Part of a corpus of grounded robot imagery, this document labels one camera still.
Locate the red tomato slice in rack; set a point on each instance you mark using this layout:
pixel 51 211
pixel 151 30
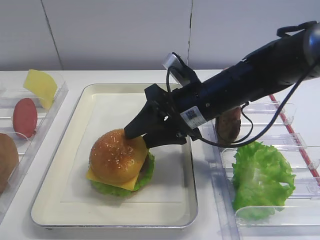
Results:
pixel 25 118

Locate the clear acrylic rack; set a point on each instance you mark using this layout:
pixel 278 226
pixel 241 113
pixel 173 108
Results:
pixel 11 91
pixel 300 219

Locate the white paper tray liner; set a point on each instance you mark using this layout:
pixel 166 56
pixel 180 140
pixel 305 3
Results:
pixel 113 111

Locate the brown bun in left rack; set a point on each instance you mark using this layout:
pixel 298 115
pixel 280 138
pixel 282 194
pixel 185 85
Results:
pixel 9 158

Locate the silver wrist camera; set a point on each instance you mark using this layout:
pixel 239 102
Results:
pixel 182 74

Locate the clear acrylic right rack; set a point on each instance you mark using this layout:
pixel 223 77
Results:
pixel 300 219

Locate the yellow cheese slice on burger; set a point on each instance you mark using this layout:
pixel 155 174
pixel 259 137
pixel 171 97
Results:
pixel 127 185

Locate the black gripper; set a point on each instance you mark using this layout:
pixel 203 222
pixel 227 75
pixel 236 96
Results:
pixel 169 116

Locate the meat patty on burger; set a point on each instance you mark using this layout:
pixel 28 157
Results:
pixel 144 167

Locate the green lettuce on burger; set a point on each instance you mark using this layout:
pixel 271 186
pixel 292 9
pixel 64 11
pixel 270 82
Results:
pixel 120 192

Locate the green lettuce leaf in rack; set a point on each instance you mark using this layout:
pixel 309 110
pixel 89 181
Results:
pixel 262 179

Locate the yellow cheese slice in rack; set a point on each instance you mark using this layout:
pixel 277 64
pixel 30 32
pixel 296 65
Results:
pixel 42 85

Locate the white metal tray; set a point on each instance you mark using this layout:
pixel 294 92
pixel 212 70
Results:
pixel 49 210

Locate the sesame top bun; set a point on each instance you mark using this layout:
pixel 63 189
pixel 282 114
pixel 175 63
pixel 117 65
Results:
pixel 115 159

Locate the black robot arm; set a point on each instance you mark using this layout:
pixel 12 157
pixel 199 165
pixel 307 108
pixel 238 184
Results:
pixel 283 63

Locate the clear acrylic left rack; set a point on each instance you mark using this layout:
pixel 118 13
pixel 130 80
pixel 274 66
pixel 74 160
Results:
pixel 11 91

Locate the brown meat patty in rack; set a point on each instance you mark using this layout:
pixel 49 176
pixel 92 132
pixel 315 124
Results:
pixel 227 126

